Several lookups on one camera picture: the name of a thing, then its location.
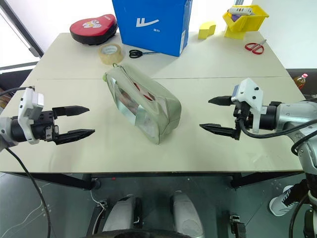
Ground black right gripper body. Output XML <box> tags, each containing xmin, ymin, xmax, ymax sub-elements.
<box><xmin>233</xmin><ymin>101</ymin><xmax>254</xmax><ymax>140</ymax></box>

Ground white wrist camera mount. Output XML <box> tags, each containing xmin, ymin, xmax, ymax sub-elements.
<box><xmin>17</xmin><ymin>87</ymin><xmax>45</xmax><ymax>145</ymax></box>
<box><xmin>231</xmin><ymin>77</ymin><xmax>264</xmax><ymax>132</ymax></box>

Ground bottle with red cap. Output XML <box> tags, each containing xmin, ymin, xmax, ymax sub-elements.
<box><xmin>293</xmin><ymin>72</ymin><xmax>310</xmax><ymax>91</ymax></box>

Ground silver robot leg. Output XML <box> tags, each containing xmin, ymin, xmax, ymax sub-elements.
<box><xmin>171</xmin><ymin>190</ymin><xmax>204</xmax><ymax>238</ymax></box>
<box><xmin>102</xmin><ymin>195</ymin><xmax>140</xmax><ymax>234</ymax></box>

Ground black table frame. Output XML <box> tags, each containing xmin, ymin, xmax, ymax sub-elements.
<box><xmin>9</xmin><ymin>170</ymin><xmax>307</xmax><ymax>191</ymax></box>

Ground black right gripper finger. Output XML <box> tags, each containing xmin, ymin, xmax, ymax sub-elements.
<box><xmin>208</xmin><ymin>95</ymin><xmax>235</xmax><ymax>107</ymax></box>
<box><xmin>199</xmin><ymin>122</ymin><xmax>242</xmax><ymax>141</ymax></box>

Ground green transparent zip pouch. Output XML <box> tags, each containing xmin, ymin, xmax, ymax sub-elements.
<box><xmin>103</xmin><ymin>62</ymin><xmax>182</xmax><ymax>146</ymax></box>

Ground black window frame bar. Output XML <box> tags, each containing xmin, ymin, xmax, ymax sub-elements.
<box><xmin>0</xmin><ymin>0</ymin><xmax>45</xmax><ymax>60</ymax></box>

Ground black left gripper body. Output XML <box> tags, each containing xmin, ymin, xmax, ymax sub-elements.
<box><xmin>30</xmin><ymin>110</ymin><xmax>60</xmax><ymax>142</ymax></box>

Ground yellow foam block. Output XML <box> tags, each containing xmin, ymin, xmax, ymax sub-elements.
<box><xmin>198</xmin><ymin>20</ymin><xmax>217</xmax><ymax>41</ymax></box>

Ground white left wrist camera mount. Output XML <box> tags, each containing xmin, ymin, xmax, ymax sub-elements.
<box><xmin>17</xmin><ymin>87</ymin><xmax>45</xmax><ymax>145</ymax></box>

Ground blue cardboard box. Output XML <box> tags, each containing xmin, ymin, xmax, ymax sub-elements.
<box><xmin>111</xmin><ymin>0</ymin><xmax>194</xmax><ymax>58</ymax></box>

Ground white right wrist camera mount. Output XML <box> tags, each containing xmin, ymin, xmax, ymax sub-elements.
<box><xmin>231</xmin><ymin>77</ymin><xmax>264</xmax><ymax>132</ymax></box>

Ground clear packing tape roll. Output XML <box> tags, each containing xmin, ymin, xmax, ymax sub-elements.
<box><xmin>98</xmin><ymin>43</ymin><xmax>124</xmax><ymax>66</ymax></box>

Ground white and black sneaker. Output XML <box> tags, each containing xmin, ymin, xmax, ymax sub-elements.
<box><xmin>269</xmin><ymin>184</ymin><xmax>298</xmax><ymax>217</ymax></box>

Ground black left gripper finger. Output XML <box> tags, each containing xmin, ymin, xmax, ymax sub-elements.
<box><xmin>54</xmin><ymin>128</ymin><xmax>96</xmax><ymax>146</ymax></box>
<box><xmin>52</xmin><ymin>105</ymin><xmax>90</xmax><ymax>118</ymax></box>

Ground red handled scissors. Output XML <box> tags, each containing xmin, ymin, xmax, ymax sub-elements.
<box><xmin>244</xmin><ymin>38</ymin><xmax>268</xmax><ymax>56</ymax></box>

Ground white device in bin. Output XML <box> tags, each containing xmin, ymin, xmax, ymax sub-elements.
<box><xmin>227</xmin><ymin>6</ymin><xmax>255</xmax><ymax>16</ymax></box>

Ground white floor cable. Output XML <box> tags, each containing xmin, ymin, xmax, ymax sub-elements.
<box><xmin>90</xmin><ymin>190</ymin><xmax>107</xmax><ymax>209</ymax></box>

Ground yellow plastic storage bin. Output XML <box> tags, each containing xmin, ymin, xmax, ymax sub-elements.
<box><xmin>221</xmin><ymin>4</ymin><xmax>270</xmax><ymax>40</ymax></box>

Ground black handled scissors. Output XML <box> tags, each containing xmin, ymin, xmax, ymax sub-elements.
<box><xmin>128</xmin><ymin>49</ymin><xmax>159</xmax><ymax>60</ymax></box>

